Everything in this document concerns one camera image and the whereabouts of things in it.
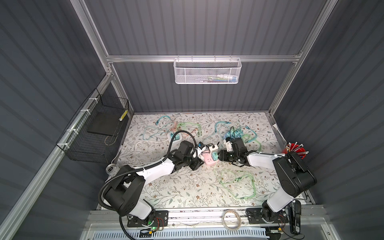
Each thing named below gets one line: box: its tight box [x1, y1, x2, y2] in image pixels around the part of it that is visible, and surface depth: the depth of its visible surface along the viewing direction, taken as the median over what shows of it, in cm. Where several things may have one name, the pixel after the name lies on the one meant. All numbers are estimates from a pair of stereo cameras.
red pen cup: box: [282, 142, 309, 160], surface depth 85 cm
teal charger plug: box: [212, 151, 219, 161], surface depth 91 cm
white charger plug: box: [209, 145, 219, 155], surface depth 93 cm
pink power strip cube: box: [201, 150, 219, 166], surface depth 93 cm
